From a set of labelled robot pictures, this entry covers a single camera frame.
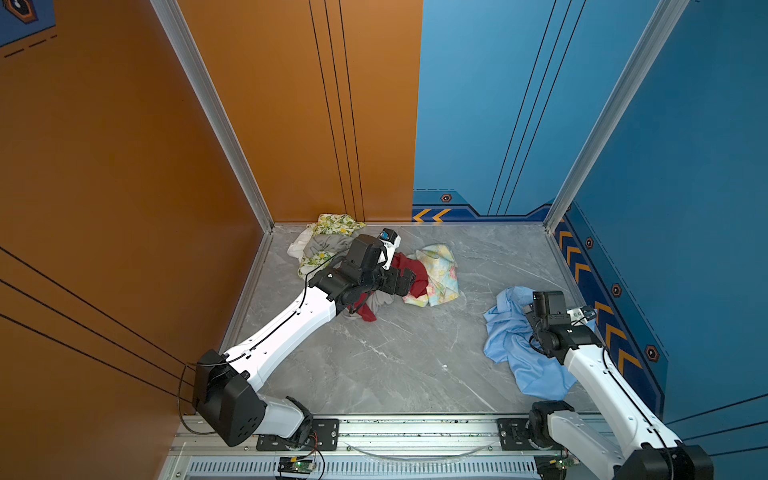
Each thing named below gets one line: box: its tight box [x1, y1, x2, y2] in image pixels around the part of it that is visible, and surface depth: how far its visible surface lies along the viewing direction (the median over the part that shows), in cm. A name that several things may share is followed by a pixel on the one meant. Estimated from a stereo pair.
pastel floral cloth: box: [402, 244, 460, 308], surface depth 98 cm
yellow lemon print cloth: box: [297, 213, 366, 281], surface depth 118 cm
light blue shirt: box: [483, 286, 577, 400], surface depth 86 cm
